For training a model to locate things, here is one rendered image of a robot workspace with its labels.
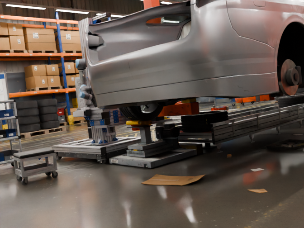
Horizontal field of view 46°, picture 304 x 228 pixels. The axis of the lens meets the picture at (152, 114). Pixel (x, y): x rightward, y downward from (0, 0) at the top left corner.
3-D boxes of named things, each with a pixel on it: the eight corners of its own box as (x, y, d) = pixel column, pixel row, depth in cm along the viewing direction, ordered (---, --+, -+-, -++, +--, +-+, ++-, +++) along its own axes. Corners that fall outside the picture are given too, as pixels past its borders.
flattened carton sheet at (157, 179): (194, 186, 312) (193, 182, 311) (141, 184, 340) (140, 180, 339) (206, 177, 338) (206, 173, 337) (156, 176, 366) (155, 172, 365)
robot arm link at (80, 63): (91, 97, 488) (86, 59, 460) (80, 98, 486) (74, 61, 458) (91, 93, 498) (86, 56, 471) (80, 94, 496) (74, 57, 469)
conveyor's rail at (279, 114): (215, 140, 450) (213, 123, 449) (211, 140, 455) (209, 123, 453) (304, 116, 613) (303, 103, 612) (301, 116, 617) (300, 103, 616)
